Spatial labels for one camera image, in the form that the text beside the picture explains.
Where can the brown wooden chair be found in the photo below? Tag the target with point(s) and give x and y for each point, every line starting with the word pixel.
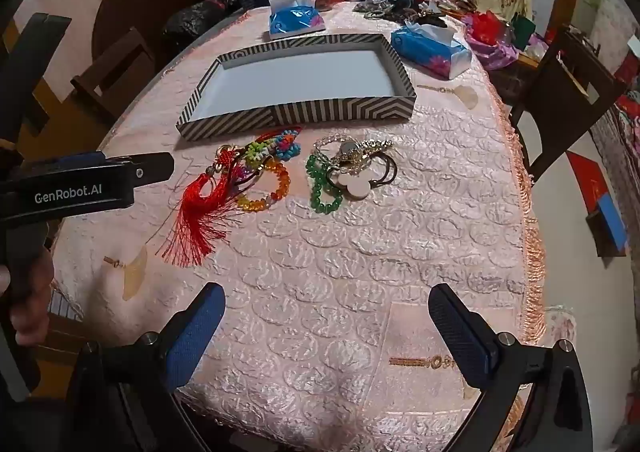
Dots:
pixel 115 71

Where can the green bag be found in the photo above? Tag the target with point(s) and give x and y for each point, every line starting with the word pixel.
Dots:
pixel 522 30

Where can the blue tissue pack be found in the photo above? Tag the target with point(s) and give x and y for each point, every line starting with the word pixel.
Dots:
pixel 292 17
pixel 427 50

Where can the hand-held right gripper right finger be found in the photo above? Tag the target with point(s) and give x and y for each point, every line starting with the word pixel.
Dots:
pixel 459 336

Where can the floral covered sofa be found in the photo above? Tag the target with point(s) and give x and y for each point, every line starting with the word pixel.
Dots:
pixel 620 146

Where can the black plastic bag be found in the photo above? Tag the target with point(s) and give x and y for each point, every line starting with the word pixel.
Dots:
pixel 200 21

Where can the pile of hair accessories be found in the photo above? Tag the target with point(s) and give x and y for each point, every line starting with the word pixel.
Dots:
pixel 400 4

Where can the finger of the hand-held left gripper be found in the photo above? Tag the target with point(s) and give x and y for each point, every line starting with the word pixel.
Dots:
pixel 145 167

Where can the red tassel knot ornament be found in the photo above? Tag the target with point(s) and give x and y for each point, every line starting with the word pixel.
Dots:
pixel 197 217

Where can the red and blue box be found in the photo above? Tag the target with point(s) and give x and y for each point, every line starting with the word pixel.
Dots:
pixel 597 202

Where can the dark wooden chair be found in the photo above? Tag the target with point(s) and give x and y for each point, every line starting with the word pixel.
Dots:
pixel 570 96

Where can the striped cardboard tray box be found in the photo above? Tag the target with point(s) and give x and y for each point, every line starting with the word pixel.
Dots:
pixel 300 76

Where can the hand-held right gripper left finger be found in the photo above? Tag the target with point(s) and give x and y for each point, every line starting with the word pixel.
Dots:
pixel 194 334

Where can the dark round wooden board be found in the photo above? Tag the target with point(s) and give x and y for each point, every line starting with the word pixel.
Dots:
pixel 135 1

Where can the person's left hand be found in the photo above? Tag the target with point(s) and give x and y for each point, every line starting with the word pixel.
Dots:
pixel 31 302

